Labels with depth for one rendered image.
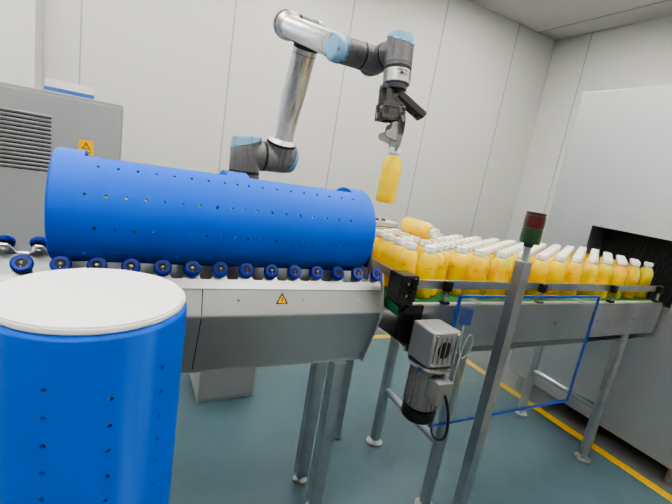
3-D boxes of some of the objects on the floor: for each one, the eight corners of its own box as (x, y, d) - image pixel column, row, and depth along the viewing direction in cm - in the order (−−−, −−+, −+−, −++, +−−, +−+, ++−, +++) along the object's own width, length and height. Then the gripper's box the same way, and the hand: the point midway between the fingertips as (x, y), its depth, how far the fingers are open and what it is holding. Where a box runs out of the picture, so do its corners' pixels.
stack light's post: (442, 537, 153) (514, 259, 131) (450, 534, 155) (523, 259, 133) (449, 546, 150) (525, 262, 128) (457, 543, 152) (533, 263, 129)
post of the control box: (329, 434, 201) (364, 240, 181) (336, 433, 203) (371, 240, 183) (332, 439, 198) (368, 242, 178) (339, 438, 200) (376, 242, 180)
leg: (290, 477, 170) (312, 340, 157) (303, 474, 173) (326, 339, 160) (295, 487, 165) (318, 347, 152) (308, 484, 168) (332, 346, 155)
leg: (302, 503, 158) (327, 357, 145) (316, 500, 161) (341, 356, 148) (308, 515, 153) (334, 365, 140) (321, 511, 156) (349, 364, 143)
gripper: (375, 88, 137) (369, 151, 139) (388, 78, 126) (381, 147, 128) (398, 92, 139) (392, 155, 141) (413, 82, 128) (406, 150, 130)
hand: (395, 148), depth 135 cm, fingers closed on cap, 4 cm apart
